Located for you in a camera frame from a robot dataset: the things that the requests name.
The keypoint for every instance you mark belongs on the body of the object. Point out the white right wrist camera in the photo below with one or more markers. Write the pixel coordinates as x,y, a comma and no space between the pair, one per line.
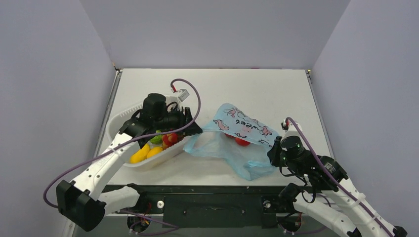
290,129

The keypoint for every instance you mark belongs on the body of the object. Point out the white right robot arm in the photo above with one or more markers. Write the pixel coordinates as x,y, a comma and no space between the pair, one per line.
356,217

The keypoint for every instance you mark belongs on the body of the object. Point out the red fake apple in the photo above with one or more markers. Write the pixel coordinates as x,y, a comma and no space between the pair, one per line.
238,141

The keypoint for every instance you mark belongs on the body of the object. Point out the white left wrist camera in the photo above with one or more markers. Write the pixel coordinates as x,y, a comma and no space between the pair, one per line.
182,95

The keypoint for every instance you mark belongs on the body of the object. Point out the yellow fake mango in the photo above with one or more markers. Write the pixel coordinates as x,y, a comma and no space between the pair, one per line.
144,153

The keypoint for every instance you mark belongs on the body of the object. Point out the green fake lime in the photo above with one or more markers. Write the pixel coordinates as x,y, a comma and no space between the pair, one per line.
156,140

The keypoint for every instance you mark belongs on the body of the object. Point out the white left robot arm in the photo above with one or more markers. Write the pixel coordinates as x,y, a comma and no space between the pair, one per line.
81,200

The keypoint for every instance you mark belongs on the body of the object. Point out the light blue printed plastic bag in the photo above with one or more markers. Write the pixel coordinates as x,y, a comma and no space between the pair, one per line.
249,162

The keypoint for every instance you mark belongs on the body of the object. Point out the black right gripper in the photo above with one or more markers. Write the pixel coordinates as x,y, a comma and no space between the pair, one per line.
276,154

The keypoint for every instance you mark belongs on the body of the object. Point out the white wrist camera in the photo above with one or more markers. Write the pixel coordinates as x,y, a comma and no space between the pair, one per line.
290,129
182,95

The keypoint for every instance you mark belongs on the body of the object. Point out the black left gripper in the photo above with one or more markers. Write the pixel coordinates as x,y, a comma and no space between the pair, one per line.
184,115

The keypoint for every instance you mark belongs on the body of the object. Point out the left aluminium table rail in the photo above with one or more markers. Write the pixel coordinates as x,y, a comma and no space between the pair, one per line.
108,109

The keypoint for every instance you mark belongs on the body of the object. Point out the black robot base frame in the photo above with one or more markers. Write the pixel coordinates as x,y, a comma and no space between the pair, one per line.
216,206

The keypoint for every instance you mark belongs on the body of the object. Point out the aluminium table edge rail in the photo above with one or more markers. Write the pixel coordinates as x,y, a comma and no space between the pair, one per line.
319,111

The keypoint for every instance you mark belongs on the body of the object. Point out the white plastic basket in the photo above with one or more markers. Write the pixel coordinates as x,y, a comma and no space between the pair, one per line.
120,123

